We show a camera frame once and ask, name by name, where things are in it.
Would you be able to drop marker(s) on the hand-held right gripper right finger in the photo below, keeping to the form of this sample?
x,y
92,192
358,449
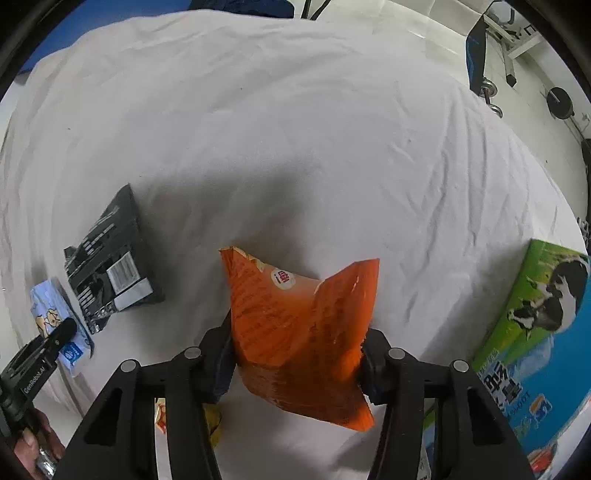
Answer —
x,y
371,371

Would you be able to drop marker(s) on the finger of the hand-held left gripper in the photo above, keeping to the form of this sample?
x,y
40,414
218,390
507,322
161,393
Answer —
x,y
60,334

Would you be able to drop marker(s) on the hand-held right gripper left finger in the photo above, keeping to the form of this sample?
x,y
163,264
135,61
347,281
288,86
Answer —
x,y
220,369

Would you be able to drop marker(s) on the orange snack bag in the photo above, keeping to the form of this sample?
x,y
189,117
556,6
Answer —
x,y
295,332

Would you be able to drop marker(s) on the person's left hand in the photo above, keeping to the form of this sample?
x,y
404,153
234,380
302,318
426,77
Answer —
x,y
34,438

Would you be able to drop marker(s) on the light blue snack packet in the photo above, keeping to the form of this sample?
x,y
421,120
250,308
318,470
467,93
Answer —
x,y
55,309

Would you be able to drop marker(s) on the yellow snack packet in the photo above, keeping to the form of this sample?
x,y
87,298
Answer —
x,y
213,422

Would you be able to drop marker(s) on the red and white snack packet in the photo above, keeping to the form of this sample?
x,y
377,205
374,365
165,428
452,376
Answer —
x,y
159,413

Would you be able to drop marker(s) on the black snack bag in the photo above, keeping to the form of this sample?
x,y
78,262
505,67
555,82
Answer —
x,y
108,267

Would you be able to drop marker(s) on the green and blue milk carton box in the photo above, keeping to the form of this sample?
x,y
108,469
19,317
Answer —
x,y
535,350

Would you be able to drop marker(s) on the white bed sheet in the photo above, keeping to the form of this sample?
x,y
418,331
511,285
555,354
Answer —
x,y
295,147

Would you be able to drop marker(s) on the metal dumbbell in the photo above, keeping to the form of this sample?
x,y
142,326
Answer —
x,y
490,94

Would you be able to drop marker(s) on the black weight plate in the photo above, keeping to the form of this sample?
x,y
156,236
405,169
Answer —
x,y
560,102

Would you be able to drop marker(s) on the black and blue weight bench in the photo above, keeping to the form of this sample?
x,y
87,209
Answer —
x,y
475,50

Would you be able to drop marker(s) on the dark blue cloth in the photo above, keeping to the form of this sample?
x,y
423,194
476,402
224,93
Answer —
x,y
240,6

